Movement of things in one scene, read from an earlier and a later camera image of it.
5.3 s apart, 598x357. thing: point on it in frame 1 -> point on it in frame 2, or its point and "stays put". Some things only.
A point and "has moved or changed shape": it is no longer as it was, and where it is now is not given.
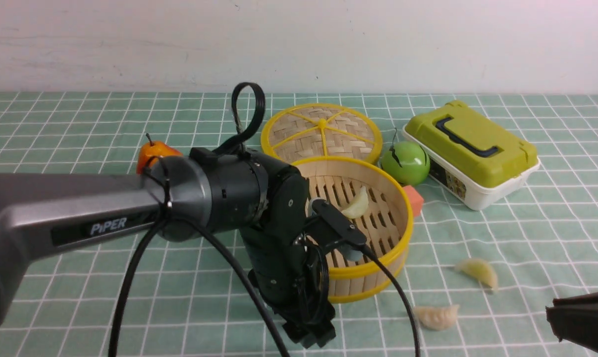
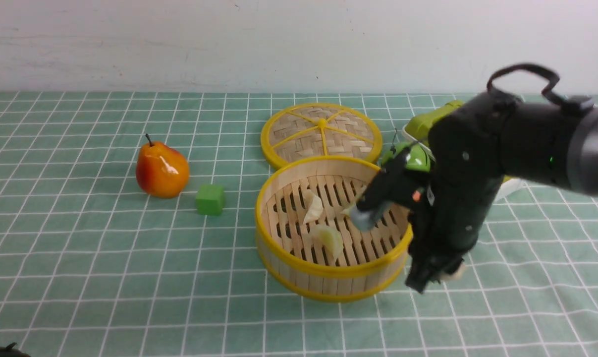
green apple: (408, 162) stays put
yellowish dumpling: (481, 269) has moved or changed shape
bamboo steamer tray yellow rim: (387, 225) stays put
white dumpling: (359, 207) stays put
